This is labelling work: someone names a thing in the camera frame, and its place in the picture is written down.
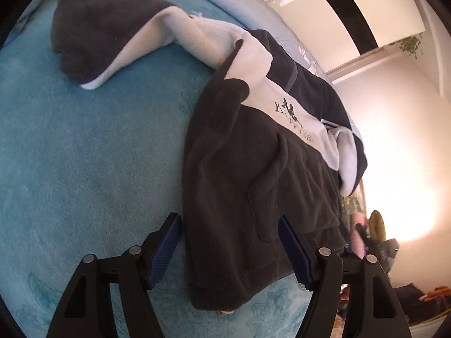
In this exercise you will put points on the orange garment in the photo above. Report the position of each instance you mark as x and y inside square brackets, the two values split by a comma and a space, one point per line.
[437, 294]

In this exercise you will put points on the white wardrobe with black band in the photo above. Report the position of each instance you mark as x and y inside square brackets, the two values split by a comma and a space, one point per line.
[317, 14]

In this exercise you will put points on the light blue daisy pillow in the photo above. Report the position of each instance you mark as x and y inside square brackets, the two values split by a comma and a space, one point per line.
[246, 3]

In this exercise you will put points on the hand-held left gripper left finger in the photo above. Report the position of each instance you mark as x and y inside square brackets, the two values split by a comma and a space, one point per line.
[165, 246]

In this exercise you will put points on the hanging green plant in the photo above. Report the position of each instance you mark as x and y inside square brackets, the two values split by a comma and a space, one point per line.
[410, 45]

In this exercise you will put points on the pink cloth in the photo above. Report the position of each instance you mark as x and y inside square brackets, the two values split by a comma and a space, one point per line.
[357, 218]

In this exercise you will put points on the teal floral blanket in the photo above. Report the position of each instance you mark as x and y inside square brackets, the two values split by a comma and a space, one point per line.
[88, 148]

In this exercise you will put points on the pile of dark clothes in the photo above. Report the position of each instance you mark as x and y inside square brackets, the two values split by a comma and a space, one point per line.
[408, 294]

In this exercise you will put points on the dark and white fleece jacket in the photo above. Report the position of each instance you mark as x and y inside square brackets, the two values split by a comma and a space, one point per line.
[229, 183]

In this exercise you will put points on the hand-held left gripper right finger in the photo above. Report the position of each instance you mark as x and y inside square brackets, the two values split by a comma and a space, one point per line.
[294, 250]

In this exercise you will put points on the wooden door frame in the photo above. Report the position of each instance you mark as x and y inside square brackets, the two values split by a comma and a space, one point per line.
[356, 62]

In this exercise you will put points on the olive yellow cloth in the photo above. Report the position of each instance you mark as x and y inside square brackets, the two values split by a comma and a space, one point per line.
[377, 225]

